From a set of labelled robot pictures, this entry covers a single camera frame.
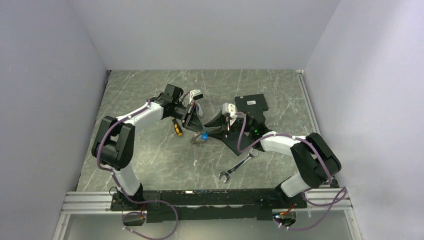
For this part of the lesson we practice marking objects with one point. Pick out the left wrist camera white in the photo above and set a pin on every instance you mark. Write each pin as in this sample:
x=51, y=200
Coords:
x=195, y=95

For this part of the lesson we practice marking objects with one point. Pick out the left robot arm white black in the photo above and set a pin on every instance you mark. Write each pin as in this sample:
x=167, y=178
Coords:
x=114, y=143

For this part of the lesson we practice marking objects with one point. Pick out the aluminium frame rail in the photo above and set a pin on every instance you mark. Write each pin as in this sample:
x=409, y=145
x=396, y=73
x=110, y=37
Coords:
x=78, y=202

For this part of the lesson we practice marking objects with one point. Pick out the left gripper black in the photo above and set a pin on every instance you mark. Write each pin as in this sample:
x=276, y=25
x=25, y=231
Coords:
x=196, y=125

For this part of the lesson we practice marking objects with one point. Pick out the numbered metal ring disc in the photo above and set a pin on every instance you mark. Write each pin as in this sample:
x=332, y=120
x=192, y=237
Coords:
x=198, y=139

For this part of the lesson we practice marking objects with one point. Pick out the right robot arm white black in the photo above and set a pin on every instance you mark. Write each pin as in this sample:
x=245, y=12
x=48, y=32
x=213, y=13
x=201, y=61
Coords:
x=316, y=163

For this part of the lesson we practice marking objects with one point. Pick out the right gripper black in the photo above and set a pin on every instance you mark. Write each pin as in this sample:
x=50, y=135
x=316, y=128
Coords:
x=221, y=122

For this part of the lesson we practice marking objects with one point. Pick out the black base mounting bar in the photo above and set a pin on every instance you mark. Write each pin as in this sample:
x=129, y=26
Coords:
x=208, y=204

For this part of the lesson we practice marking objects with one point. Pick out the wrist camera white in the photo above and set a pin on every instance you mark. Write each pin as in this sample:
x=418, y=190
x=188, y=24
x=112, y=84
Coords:
x=195, y=95
x=229, y=112

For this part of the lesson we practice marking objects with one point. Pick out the silver combination wrench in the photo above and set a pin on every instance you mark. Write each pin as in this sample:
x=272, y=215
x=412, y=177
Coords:
x=253, y=153

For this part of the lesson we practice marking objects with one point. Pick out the yellow black screwdriver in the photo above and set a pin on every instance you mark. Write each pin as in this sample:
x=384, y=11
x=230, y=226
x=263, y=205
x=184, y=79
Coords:
x=177, y=127

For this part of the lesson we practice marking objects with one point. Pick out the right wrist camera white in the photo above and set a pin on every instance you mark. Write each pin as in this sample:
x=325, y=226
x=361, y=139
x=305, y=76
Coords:
x=229, y=112

